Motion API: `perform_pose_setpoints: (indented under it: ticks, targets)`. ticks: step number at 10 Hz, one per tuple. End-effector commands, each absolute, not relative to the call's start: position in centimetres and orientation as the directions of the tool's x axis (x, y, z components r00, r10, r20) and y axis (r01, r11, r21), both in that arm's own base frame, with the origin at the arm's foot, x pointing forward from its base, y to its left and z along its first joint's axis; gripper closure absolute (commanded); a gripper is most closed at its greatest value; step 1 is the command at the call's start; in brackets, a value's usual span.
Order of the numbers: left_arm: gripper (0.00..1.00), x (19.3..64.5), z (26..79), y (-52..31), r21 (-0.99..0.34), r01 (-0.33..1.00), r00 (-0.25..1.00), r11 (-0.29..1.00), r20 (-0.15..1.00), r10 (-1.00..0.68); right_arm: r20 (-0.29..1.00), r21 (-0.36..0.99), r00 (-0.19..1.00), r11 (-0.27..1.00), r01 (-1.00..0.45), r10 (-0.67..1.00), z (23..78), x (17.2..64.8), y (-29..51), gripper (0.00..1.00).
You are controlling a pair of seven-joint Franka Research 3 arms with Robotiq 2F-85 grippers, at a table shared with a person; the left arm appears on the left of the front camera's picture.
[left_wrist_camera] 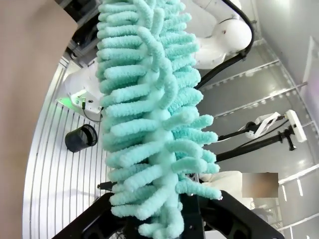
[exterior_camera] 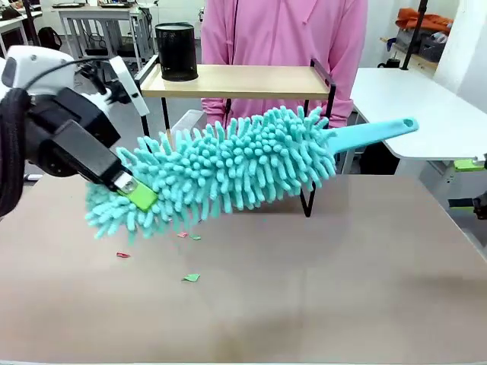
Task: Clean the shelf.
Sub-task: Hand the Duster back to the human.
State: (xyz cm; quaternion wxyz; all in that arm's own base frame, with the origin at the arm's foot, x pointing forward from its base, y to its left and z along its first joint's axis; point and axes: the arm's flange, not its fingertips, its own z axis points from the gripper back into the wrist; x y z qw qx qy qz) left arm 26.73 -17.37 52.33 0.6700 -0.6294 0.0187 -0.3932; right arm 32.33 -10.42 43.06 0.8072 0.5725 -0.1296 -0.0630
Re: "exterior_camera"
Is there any teal microfiber duster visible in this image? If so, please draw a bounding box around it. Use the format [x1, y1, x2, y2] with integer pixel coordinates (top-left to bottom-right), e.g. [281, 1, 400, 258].
[84, 106, 419, 246]

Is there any black stand pole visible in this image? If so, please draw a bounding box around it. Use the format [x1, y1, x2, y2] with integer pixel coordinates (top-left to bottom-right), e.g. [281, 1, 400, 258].
[401, 0, 428, 71]
[23, 0, 42, 47]

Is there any black mesh pen cup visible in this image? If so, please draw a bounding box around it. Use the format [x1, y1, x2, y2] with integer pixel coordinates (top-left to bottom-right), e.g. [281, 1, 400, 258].
[154, 21, 199, 82]

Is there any person's pink hoodie torso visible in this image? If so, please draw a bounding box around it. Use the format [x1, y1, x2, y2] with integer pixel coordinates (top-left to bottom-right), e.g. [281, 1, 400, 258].
[200, 0, 369, 130]

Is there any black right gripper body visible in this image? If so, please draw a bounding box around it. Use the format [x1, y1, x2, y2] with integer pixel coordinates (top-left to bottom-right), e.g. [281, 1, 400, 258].
[471, 187, 487, 221]

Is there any black braided cable sleeve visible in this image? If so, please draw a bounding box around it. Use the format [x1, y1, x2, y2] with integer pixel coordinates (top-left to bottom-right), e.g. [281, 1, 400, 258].
[0, 87, 32, 220]

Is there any two-tier wood metal shelf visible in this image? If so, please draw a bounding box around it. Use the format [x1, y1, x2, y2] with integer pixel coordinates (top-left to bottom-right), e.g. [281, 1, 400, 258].
[133, 54, 337, 218]

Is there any white box-shaped electronic device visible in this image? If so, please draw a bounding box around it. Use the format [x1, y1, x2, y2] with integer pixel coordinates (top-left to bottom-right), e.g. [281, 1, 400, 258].
[172, 109, 208, 135]

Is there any person's right forearm pink sleeve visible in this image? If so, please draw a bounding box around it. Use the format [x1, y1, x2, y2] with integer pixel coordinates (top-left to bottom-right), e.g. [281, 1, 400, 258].
[201, 97, 231, 129]

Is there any large white table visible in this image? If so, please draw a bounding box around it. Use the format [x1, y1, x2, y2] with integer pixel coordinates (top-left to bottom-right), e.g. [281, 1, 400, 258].
[340, 67, 487, 175]

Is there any orange cloth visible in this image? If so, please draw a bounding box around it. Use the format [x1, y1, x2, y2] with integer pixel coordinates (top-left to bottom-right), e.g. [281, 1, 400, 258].
[394, 8, 454, 34]

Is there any person's left forearm pink sleeve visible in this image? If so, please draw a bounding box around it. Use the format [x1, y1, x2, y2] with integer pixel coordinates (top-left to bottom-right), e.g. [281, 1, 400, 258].
[327, 64, 355, 129]

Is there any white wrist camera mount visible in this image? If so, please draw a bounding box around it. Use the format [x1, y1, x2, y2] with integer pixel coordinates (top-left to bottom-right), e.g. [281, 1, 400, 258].
[107, 56, 151, 117]

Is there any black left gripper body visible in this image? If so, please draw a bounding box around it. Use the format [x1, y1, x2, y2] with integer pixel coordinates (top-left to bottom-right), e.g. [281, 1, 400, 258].
[24, 86, 133, 193]

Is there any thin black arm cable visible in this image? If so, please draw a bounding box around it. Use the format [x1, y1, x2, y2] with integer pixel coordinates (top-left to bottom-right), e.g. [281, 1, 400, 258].
[21, 56, 113, 97]

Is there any black plastic crate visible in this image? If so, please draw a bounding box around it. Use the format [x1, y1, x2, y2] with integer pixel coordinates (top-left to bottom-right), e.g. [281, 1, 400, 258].
[418, 35, 446, 62]

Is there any black backpack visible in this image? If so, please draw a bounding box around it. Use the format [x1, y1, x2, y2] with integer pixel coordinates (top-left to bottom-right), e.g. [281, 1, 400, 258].
[37, 26, 62, 52]

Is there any grey-framed wooden-top desk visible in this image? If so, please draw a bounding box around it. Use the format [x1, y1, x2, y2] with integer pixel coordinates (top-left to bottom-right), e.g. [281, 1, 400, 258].
[51, 2, 157, 73]

